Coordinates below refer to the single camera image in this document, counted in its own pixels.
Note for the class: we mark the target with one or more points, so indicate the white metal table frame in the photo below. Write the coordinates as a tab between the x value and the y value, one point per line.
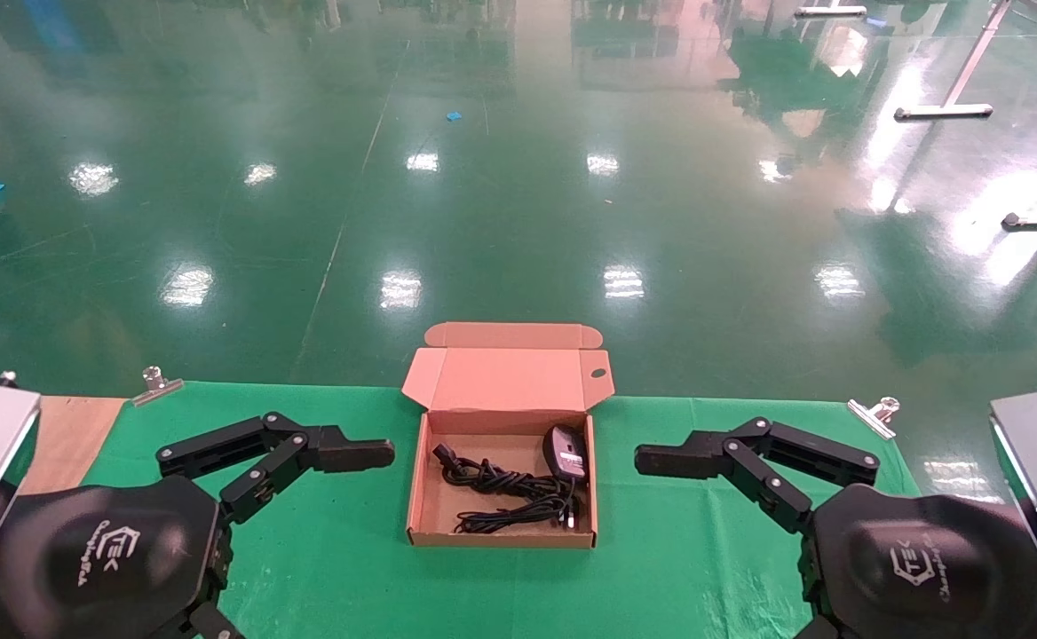
945	111

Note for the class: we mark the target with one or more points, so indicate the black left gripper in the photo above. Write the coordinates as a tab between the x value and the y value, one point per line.
83	559

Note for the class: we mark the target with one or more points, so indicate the brown cardboard mailer box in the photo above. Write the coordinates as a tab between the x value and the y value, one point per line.
501	382

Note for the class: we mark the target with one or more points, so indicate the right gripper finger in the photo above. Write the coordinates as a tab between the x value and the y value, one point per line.
678	457

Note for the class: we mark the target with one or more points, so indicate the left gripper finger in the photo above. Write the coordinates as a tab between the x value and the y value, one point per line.
350	453

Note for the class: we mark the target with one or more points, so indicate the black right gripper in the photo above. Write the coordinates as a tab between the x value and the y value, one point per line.
918	568

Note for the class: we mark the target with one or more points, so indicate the silver binder clip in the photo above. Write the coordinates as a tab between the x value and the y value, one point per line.
872	417
156	388

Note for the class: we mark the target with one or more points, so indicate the green table cloth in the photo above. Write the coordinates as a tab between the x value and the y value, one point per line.
660	568

